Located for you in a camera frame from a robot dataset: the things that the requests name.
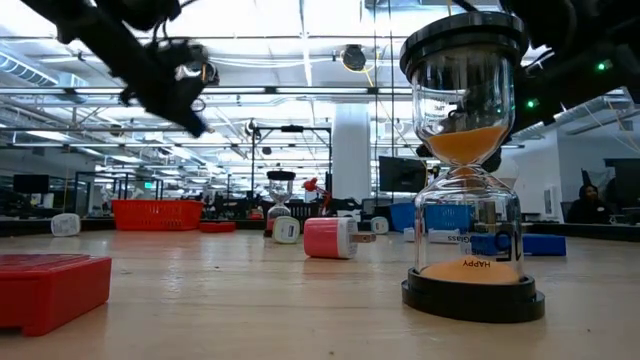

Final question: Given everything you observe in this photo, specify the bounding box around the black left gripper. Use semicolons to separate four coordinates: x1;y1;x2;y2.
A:
119;64;209;140

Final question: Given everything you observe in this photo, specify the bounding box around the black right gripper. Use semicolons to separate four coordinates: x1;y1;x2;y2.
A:
481;59;591;174

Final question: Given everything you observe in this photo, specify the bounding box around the blue rectangular box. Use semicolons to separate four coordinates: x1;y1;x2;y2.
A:
469;233;568;258

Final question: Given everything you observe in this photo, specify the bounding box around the hourglass with red sand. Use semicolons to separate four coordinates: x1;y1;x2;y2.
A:
264;169;298;236

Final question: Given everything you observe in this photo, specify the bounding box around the white case with screen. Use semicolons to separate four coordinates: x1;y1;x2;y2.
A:
402;227;462;245

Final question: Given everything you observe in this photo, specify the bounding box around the hourglass with orange sand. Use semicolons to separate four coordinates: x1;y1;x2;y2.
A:
398;10;547;325

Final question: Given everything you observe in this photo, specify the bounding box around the green wall charger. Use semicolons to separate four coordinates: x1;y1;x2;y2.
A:
271;215;302;246

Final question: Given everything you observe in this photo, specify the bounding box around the purple wall charger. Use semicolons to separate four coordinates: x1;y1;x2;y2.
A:
50;212;82;238

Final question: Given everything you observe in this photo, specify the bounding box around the pink wall charger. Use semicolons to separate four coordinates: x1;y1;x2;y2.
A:
302;215;378;261

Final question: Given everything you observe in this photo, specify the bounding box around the red rectangular box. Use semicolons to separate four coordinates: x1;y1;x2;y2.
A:
0;253;113;338

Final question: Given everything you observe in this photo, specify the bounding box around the black computer monitor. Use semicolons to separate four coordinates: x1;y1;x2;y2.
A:
378;155;416;194
12;173;50;195
603;158;640;199

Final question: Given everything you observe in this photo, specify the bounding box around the red plastic basket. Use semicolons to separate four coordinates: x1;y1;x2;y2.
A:
110;199;205;232

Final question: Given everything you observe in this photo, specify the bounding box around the blue plastic basket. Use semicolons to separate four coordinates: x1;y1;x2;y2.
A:
389;202;475;234

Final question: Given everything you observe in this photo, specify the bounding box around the person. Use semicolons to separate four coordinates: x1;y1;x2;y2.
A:
566;183;614;225

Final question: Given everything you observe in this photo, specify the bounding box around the red articulated desk lamp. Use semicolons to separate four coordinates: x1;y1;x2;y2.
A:
302;177;334;217

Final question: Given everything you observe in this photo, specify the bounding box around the white square pillar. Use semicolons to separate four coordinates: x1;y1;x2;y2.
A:
332;102;372;201

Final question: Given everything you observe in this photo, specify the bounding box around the black metal rack frame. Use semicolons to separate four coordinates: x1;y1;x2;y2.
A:
74;171;165;217

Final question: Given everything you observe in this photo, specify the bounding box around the black ceiling cable reel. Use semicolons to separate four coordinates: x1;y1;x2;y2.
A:
341;43;368;72

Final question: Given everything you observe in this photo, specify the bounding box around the black aluminium table frame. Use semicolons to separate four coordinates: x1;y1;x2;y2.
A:
0;217;640;243

